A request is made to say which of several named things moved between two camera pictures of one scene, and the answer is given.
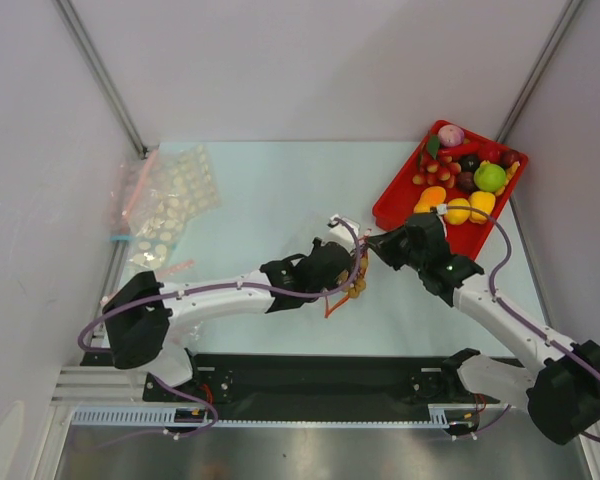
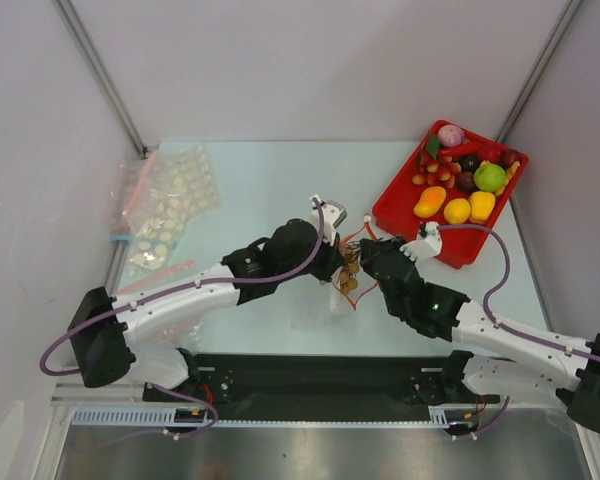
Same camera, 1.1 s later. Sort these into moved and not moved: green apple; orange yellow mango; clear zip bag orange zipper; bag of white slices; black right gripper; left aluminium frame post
Moved: black right gripper; clear zip bag orange zipper
Not moved: green apple; bag of white slices; orange yellow mango; left aluminium frame post
